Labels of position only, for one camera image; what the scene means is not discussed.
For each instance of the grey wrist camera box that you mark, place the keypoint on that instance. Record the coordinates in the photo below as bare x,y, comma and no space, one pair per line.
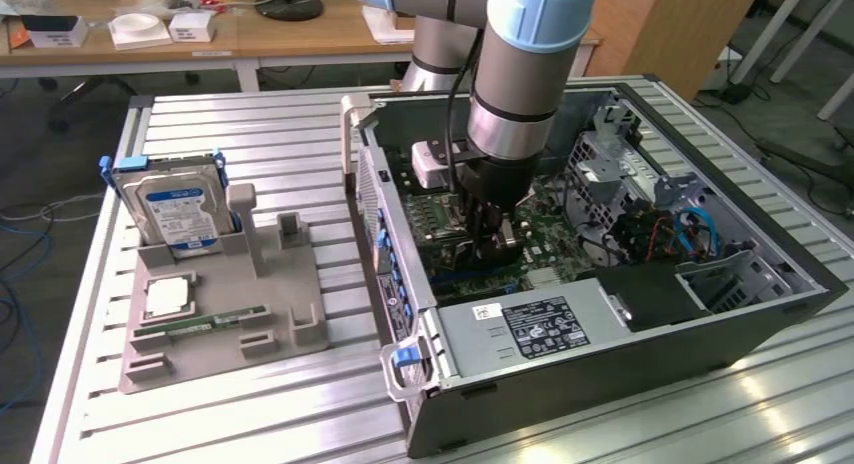
434,166

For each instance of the grey power supply unit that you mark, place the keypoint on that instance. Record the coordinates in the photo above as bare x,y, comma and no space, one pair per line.
481,344

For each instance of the black power adapter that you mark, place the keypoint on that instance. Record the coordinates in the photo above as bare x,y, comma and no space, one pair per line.
737,94

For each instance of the white foam box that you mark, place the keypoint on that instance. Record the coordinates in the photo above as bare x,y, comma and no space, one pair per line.
390,29

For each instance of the wooden cabinet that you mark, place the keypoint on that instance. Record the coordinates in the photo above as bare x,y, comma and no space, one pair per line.
667,34

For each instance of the perforated metal drive cage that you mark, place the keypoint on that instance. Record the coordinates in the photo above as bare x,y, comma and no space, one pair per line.
601,184

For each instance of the grey disk bay bracket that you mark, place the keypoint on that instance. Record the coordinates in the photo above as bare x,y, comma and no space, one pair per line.
734,279

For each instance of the green motherboard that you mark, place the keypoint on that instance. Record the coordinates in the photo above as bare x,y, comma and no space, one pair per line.
554,224

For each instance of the hard disk in blue caddy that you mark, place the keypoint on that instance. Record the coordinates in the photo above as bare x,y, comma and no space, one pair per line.
174,209

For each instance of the black round monitor base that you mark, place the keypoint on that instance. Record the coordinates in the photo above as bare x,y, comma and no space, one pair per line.
288,6

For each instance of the black chair base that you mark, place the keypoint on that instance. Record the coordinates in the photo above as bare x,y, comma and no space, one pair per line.
87,91

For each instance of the silver CPU chip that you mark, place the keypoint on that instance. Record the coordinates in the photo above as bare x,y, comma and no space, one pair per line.
168,298

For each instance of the black floor stand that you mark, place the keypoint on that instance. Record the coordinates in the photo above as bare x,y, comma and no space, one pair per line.
814,159

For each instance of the white square dish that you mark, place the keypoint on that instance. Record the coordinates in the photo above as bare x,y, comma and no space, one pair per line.
139,31

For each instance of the wooden desk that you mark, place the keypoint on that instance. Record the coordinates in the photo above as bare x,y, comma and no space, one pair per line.
300,39

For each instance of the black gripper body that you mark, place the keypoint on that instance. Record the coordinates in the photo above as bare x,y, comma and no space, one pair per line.
503,181

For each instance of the blue expansion slot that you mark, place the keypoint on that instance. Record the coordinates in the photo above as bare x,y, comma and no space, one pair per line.
447,278

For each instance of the white table frame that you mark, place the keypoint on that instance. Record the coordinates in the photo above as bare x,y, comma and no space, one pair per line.
767,36

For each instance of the CPU socket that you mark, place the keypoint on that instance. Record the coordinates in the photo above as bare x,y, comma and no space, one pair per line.
453,214

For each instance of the open black PC case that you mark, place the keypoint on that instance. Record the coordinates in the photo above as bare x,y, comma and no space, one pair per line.
667,374

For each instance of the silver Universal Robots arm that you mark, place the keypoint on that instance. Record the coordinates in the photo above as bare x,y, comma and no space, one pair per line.
527,59

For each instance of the green RAM stick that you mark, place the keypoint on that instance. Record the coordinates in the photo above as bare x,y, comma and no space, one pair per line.
194,325

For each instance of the orange cardboard box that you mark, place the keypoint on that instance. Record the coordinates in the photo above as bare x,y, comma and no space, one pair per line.
18,38

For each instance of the grey plastic parts rack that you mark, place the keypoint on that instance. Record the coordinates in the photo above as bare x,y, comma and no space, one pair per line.
227,304

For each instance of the small white labelled box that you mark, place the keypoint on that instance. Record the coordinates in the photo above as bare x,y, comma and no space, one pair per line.
192,28

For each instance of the white box with black lid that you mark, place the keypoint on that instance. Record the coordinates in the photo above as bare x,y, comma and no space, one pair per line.
54,31

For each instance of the silver chipset heatsink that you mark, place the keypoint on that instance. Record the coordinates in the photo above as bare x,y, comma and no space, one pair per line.
549,280

